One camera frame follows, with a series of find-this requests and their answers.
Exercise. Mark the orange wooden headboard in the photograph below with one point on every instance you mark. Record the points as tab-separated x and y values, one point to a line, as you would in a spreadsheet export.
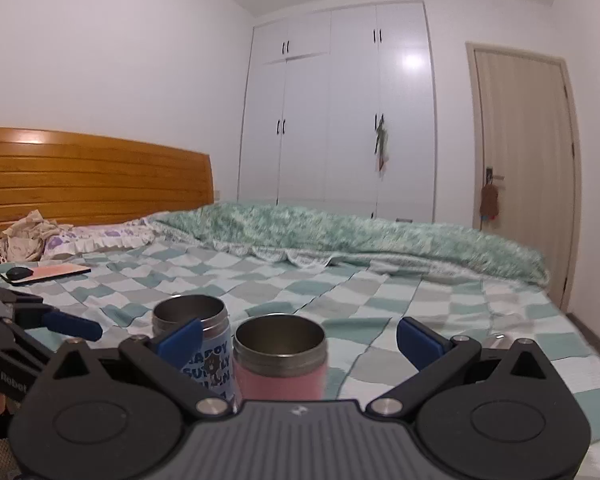
86	180

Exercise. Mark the purple floral pillow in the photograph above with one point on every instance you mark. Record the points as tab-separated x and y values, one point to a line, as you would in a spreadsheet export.
82	240

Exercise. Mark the pink smartphone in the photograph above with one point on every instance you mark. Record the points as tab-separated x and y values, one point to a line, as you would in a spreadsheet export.
50	273

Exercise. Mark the plain stainless steel cup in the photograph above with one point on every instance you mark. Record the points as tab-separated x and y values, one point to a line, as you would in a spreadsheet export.
498	341

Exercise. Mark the blue cartoon steel cup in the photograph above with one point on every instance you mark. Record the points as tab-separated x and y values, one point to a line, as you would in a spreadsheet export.
201	346

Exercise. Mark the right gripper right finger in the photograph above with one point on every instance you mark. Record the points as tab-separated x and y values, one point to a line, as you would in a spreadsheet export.
441	363

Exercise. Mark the white built-in wardrobe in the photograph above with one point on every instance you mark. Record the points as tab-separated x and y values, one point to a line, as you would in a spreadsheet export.
316	86

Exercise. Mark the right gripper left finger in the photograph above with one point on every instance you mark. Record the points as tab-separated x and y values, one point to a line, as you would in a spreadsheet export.
160	360

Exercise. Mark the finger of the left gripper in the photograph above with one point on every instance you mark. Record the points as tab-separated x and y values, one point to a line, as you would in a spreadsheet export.
71	325

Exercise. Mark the pink steel cup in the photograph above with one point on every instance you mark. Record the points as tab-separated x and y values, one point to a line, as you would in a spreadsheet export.
280	357

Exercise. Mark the black computer mouse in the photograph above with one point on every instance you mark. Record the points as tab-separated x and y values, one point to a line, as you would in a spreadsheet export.
18	273

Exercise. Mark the crumpled beige cloth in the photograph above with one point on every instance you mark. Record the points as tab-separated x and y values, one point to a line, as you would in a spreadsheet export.
25	240

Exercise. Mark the checkered green grey bedsheet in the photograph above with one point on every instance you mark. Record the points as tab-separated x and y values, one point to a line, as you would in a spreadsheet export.
358	306

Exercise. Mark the black door handle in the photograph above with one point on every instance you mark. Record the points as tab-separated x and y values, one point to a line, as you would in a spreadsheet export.
492	177

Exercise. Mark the beige wooden door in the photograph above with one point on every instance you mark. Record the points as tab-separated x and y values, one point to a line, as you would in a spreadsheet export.
526	129

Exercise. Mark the green hanging ornament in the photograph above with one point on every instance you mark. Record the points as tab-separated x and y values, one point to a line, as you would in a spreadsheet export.
381	145

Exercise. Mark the green floral quilt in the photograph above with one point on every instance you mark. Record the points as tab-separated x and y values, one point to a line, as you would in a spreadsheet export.
309	237

